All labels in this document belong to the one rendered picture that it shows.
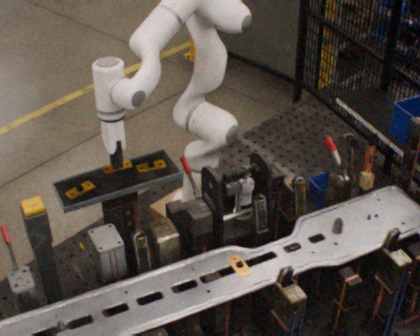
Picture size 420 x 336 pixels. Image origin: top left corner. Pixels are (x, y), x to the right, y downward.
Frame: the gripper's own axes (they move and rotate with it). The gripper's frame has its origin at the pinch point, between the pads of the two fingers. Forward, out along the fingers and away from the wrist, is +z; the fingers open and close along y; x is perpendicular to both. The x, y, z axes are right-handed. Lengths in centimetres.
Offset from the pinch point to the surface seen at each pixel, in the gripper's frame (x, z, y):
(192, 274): 11.5, 22.3, 30.0
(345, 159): 69, 8, 14
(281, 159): 80, 52, -47
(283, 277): 31, 15, 47
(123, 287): -8.0, 22.3, 27.8
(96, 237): -11.7, 11.3, 17.4
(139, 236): -0.2, 12.3, 20.3
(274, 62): 164, 99, -211
